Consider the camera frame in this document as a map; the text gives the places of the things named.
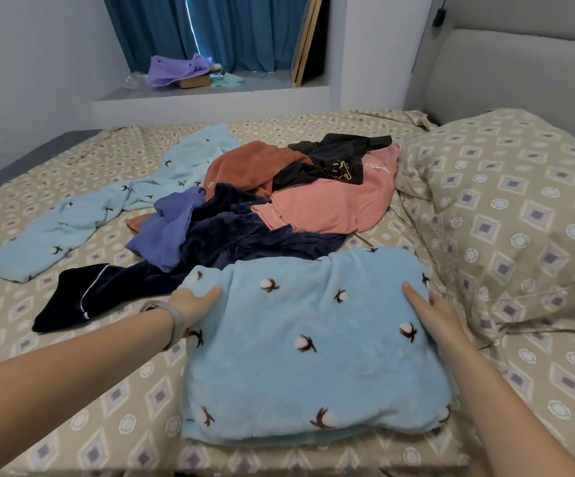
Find purple-blue garment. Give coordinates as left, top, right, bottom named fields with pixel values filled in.
left=126, top=185, right=209, bottom=273

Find light blue fleece garment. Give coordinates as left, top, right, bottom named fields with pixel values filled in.
left=177, top=246, right=458, bottom=445

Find clear plastic bag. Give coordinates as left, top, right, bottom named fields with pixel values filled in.
left=120, top=72, right=149, bottom=93

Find light blue fleece pajama pants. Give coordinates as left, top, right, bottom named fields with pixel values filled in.
left=0, top=123, right=241, bottom=284

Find teal small item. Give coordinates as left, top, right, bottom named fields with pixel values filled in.
left=208, top=72, right=247, bottom=91

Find blue curtain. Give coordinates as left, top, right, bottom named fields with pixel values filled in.
left=102, top=0, right=311, bottom=76

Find pink shirt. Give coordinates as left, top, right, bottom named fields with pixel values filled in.
left=250, top=142, right=402, bottom=237

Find small wooden box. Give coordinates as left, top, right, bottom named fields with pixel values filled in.
left=176, top=75, right=214, bottom=90

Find grey band wristwatch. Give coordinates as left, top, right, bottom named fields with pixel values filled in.
left=140, top=299, right=189, bottom=352

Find leaning wooden picture frames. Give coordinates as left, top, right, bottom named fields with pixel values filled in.
left=289, top=0, right=330, bottom=87

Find person's left hand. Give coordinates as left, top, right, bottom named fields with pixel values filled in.
left=169, top=285, right=226, bottom=339

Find person's right forearm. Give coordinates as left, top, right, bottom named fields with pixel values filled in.
left=446, top=337, right=575, bottom=477

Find person's right hand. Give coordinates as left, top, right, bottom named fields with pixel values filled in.
left=401, top=282, right=476, bottom=356

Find rust brown garment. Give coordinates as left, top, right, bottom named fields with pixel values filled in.
left=126, top=140, right=316, bottom=235

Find grey upholstered headboard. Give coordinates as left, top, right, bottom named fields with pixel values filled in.
left=403, top=0, right=575, bottom=160

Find navy velvet garment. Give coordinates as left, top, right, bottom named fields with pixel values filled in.
left=31, top=184, right=350, bottom=334

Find patterned beige pillow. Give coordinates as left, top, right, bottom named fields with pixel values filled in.
left=397, top=107, right=575, bottom=339

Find black garment yellow print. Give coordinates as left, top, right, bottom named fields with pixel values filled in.
left=272, top=132, right=394, bottom=189

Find purple cloth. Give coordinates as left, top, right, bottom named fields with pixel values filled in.
left=146, top=53, right=217, bottom=89

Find bed with patterned beige sheet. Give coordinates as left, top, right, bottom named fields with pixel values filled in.
left=0, top=0, right=575, bottom=477

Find person's left forearm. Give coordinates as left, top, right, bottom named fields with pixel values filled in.
left=0, top=305, right=179, bottom=477

